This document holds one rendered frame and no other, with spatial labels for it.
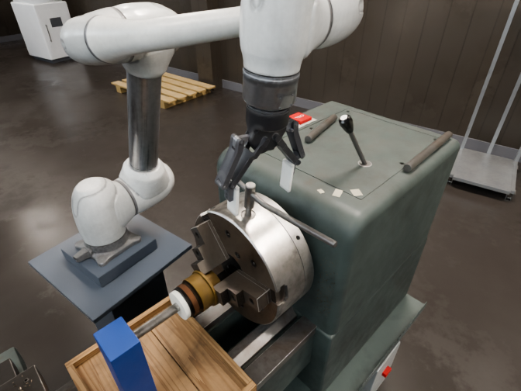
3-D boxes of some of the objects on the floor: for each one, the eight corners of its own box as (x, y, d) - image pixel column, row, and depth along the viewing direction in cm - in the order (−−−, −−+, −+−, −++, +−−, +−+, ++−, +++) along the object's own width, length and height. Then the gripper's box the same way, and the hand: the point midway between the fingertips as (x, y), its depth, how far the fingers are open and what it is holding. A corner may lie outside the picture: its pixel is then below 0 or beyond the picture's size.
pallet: (218, 93, 514) (217, 84, 507) (171, 112, 455) (170, 102, 448) (156, 77, 580) (156, 69, 573) (109, 91, 520) (108, 83, 514)
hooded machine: (84, 57, 685) (60, -30, 602) (50, 64, 641) (19, -28, 558) (62, 52, 724) (36, -31, 641) (29, 58, 680) (-3, -30, 597)
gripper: (217, 129, 50) (218, 234, 63) (335, 95, 62) (315, 188, 76) (191, 108, 54) (198, 212, 67) (306, 81, 67) (292, 171, 80)
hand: (260, 195), depth 71 cm, fingers open, 13 cm apart
